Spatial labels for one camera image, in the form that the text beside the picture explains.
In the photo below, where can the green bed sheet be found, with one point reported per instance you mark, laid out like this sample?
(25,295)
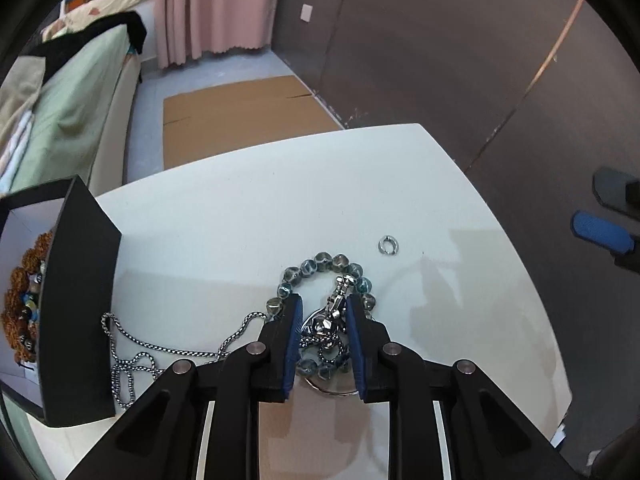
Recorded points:
(70,113)

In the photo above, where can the white wall socket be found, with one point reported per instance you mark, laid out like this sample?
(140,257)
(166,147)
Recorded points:
(305,13)

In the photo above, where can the beige bed frame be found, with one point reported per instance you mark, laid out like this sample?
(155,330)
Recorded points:
(109,165)

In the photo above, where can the pink curtain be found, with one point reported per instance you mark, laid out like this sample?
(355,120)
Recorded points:
(187,29)

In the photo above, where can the black clothing on bed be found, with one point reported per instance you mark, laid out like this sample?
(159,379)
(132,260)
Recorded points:
(58,51)

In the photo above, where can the beige blanket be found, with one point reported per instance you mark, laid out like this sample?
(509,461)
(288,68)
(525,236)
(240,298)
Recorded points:
(19,92)

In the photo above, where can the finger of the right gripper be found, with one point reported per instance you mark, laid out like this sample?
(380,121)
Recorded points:
(616,190)
(622,245)

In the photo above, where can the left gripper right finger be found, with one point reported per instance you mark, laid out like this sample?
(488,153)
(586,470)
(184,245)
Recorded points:
(388,372)

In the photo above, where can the black jewelry box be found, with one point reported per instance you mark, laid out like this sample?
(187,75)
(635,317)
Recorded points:
(69,382)

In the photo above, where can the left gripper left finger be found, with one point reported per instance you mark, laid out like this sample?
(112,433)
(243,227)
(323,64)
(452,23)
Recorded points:
(260,372)

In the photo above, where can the flat brown cardboard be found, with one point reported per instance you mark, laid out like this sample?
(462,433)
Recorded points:
(229,117)

